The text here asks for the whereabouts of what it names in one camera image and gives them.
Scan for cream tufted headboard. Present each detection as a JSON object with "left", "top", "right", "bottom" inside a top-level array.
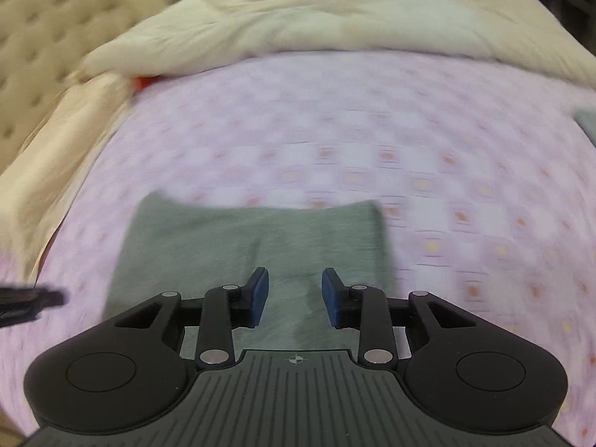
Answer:
[{"left": 1, "top": 0, "right": 168, "bottom": 168}]

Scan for beige pillow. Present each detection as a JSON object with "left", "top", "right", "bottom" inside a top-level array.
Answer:
[{"left": 1, "top": 74, "right": 133, "bottom": 283}]

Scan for red item under quilt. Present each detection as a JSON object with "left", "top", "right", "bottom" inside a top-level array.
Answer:
[{"left": 131, "top": 76, "right": 161, "bottom": 93}]

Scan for beige quilt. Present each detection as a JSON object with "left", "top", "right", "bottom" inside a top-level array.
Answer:
[{"left": 79, "top": 0, "right": 595, "bottom": 87}]

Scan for grey speckled pants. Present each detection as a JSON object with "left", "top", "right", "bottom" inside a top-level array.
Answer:
[{"left": 104, "top": 193, "right": 395, "bottom": 350}]

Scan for pink patterned bed sheet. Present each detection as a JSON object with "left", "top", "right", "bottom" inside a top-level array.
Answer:
[{"left": 1, "top": 51, "right": 595, "bottom": 446}]

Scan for grey folded cloth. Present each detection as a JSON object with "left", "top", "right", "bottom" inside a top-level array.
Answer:
[{"left": 573, "top": 109, "right": 596, "bottom": 145}]

